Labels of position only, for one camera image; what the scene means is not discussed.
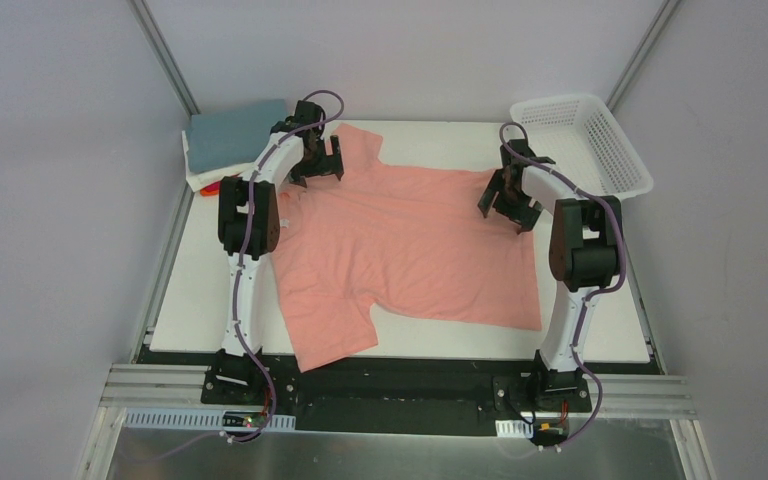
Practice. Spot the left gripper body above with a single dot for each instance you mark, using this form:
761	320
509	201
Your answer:
321	159

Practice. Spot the salmon pink t-shirt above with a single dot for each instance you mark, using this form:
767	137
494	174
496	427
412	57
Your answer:
408	239

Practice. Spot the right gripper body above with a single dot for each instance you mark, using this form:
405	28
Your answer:
512	201

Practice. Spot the folded blue-grey t-shirt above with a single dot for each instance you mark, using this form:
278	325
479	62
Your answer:
231	137

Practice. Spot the folded white t-shirt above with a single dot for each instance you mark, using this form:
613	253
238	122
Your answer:
198	181

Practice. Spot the aluminium corner post right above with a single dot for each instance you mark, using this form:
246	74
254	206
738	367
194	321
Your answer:
645	47

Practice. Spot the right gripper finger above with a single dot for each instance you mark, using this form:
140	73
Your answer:
493	188
526	220

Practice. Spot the aluminium corner post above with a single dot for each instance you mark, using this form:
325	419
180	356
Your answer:
645	47
163	53

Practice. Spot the white plastic basket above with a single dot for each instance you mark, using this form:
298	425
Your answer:
582	136

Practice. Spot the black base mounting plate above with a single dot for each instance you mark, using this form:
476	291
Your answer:
374	395

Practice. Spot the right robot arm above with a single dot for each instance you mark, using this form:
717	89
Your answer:
585	258

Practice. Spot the white slotted duct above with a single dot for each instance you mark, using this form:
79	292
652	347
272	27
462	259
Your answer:
514	429
178	418

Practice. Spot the right white slotted duct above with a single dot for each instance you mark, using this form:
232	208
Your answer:
514	429

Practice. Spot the aluminium corner post left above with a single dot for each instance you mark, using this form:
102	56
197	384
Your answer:
163	53

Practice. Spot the left white slotted duct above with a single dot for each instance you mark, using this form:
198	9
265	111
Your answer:
178	418

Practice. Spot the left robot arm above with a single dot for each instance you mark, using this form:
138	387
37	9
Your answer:
249	230

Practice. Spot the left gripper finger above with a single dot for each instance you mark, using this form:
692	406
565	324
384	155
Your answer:
335	158
298	180

